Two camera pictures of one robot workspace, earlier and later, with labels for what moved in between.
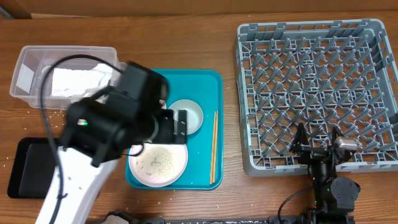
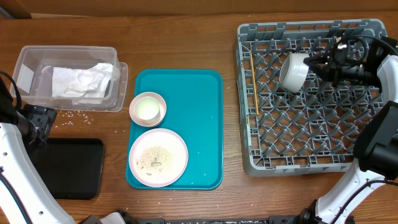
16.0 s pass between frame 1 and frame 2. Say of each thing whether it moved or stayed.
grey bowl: moved
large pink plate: stayed
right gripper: moved
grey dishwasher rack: stayed
